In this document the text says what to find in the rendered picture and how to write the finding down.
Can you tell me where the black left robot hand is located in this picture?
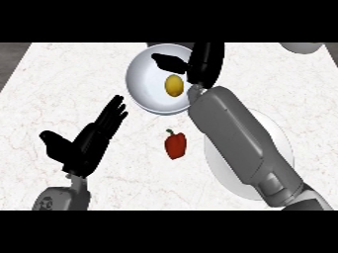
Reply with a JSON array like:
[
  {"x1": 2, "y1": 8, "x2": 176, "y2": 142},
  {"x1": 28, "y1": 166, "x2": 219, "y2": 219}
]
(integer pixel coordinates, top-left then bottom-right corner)
[{"x1": 39, "y1": 94, "x2": 130, "y2": 179}]

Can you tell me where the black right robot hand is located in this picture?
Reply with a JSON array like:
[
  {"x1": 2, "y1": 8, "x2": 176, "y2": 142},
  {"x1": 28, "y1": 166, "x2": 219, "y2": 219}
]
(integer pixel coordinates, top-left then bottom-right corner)
[{"x1": 151, "y1": 42, "x2": 226, "y2": 90}]

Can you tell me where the yellow lemon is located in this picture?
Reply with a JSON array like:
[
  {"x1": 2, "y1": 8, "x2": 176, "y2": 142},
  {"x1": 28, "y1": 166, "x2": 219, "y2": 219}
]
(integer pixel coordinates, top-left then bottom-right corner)
[{"x1": 164, "y1": 74, "x2": 185, "y2": 98}]

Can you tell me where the white plate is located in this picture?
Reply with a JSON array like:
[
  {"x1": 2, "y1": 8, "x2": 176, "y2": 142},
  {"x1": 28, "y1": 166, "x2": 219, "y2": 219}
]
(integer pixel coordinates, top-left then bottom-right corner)
[{"x1": 124, "y1": 42, "x2": 203, "y2": 117}]

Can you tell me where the white bowl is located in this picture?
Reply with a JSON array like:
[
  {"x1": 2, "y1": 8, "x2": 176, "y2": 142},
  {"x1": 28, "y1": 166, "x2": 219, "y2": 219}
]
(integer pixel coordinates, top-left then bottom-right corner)
[{"x1": 203, "y1": 108, "x2": 296, "y2": 202}]

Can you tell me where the red bell pepper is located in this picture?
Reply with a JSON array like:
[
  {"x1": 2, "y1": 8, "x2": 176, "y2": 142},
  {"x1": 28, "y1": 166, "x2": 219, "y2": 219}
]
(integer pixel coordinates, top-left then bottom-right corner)
[{"x1": 164, "y1": 128, "x2": 188, "y2": 161}]

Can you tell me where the pale grey rounded object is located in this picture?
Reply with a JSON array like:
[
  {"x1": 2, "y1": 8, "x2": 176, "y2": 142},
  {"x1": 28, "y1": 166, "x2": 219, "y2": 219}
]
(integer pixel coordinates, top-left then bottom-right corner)
[{"x1": 280, "y1": 42, "x2": 325, "y2": 55}]

